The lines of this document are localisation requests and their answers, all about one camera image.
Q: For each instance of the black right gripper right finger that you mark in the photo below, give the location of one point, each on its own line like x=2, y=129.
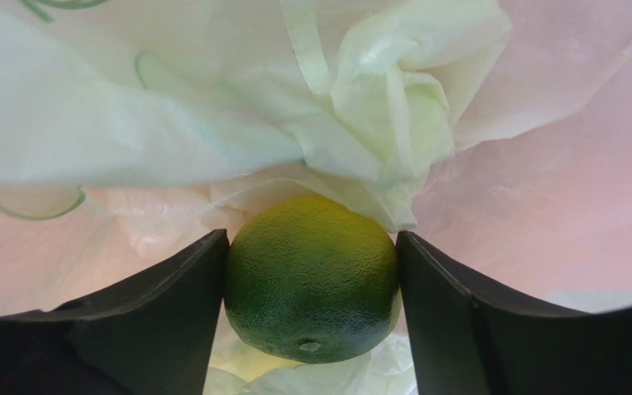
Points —
x=471, y=334

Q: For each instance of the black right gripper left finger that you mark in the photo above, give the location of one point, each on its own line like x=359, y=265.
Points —
x=150, y=333

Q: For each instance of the green fake lime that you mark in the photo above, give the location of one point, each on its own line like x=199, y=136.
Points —
x=312, y=281

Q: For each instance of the pale green plastic bag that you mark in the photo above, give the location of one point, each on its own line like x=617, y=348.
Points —
x=500, y=132

